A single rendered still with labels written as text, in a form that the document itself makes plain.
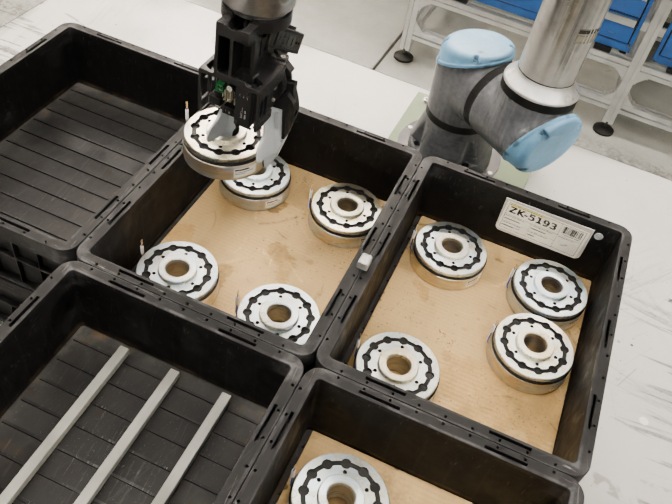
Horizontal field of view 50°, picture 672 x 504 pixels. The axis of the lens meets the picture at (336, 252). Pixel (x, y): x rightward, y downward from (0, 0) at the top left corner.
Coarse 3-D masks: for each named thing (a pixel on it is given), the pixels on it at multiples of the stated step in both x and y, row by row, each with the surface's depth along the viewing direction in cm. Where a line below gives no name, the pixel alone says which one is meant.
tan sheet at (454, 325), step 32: (512, 256) 105; (416, 288) 98; (480, 288) 100; (384, 320) 94; (416, 320) 95; (448, 320) 95; (480, 320) 96; (448, 352) 92; (480, 352) 92; (448, 384) 88; (480, 384) 89; (480, 416) 86; (512, 416) 87; (544, 416) 87; (544, 448) 84
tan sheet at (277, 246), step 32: (192, 224) 101; (224, 224) 102; (256, 224) 102; (288, 224) 103; (224, 256) 98; (256, 256) 98; (288, 256) 99; (320, 256) 100; (352, 256) 101; (224, 288) 94; (320, 288) 96
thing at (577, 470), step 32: (416, 192) 97; (512, 192) 99; (608, 224) 97; (352, 288) 84; (608, 320) 86; (320, 352) 77; (608, 352) 82; (384, 384) 75; (448, 416) 74; (512, 448) 72; (576, 480) 72
